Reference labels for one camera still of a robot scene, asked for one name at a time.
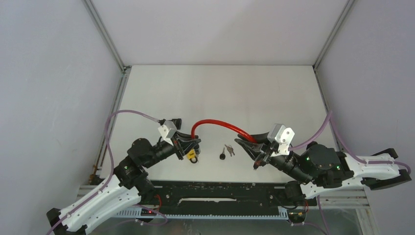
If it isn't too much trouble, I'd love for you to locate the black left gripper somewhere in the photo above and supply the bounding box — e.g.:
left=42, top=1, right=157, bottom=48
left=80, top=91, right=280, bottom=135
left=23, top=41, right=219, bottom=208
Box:
left=144, top=130, right=201, bottom=168

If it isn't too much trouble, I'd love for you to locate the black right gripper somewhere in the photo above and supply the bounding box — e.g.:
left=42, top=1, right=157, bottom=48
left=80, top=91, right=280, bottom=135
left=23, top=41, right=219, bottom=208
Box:
left=233, top=131, right=311, bottom=186

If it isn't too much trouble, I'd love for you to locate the yellow padlock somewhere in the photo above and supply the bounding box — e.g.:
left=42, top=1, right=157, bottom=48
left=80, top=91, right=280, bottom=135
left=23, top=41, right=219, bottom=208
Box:
left=186, top=149, right=198, bottom=164

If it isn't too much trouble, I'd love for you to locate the red cable lock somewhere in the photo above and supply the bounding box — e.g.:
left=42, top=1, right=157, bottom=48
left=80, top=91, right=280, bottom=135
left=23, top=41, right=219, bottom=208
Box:
left=190, top=119, right=257, bottom=143

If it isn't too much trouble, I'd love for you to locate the key bunch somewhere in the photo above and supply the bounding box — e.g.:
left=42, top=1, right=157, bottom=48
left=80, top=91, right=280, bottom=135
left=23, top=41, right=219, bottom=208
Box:
left=225, top=144, right=235, bottom=157

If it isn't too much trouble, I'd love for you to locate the black key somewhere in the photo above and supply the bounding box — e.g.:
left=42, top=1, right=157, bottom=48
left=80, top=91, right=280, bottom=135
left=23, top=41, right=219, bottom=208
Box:
left=219, top=148, right=226, bottom=160

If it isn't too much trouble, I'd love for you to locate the black padlock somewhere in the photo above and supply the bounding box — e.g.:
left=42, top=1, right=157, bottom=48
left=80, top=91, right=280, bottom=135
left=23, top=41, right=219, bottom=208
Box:
left=171, top=118, right=182, bottom=130

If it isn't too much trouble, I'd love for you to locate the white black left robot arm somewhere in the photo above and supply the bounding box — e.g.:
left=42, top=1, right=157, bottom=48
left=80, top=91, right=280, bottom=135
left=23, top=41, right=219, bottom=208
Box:
left=46, top=132, right=201, bottom=235

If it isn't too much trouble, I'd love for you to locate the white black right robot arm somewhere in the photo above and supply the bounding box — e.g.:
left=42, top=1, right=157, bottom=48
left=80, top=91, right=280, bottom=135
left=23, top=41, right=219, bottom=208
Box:
left=235, top=128, right=411, bottom=207

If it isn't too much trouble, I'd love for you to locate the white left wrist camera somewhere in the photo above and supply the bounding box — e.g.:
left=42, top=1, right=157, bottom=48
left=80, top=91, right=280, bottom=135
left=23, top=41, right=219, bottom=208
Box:
left=158, top=120, right=177, bottom=146

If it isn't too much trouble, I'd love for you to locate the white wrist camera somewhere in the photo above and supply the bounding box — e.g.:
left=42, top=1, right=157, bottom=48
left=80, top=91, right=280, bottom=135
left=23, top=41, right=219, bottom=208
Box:
left=158, top=120, right=177, bottom=146
left=267, top=123, right=295, bottom=157

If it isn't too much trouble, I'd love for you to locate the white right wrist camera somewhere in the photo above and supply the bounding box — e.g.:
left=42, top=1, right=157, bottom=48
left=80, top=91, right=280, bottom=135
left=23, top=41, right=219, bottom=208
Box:
left=267, top=123, right=295, bottom=157

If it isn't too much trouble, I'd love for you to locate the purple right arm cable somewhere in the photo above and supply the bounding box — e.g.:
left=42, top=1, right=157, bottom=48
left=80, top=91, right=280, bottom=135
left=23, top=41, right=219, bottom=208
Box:
left=288, top=110, right=412, bottom=174

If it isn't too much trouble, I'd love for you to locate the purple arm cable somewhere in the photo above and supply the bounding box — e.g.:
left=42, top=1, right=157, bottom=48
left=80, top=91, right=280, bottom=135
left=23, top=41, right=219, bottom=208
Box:
left=45, top=110, right=163, bottom=235
left=288, top=110, right=412, bottom=174

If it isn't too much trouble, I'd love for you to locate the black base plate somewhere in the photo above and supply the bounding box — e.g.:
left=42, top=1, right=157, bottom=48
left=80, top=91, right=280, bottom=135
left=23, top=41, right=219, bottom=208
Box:
left=139, top=181, right=317, bottom=219

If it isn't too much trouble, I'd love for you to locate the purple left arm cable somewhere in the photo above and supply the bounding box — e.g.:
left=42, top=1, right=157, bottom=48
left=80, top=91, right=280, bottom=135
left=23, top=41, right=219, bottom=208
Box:
left=45, top=110, right=163, bottom=235

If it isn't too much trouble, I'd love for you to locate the aluminium frame rail right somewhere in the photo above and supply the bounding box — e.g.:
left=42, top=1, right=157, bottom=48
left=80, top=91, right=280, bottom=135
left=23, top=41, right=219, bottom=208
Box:
left=313, top=0, right=373, bottom=235

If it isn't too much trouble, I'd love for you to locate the aluminium frame rail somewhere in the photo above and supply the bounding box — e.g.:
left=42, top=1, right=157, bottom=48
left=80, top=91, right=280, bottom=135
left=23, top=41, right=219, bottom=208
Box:
left=62, top=0, right=121, bottom=207
left=313, top=0, right=373, bottom=235

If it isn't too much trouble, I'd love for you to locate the aluminium frame rail left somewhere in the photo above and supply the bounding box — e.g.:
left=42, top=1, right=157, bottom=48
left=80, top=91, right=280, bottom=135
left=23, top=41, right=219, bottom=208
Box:
left=62, top=0, right=121, bottom=207

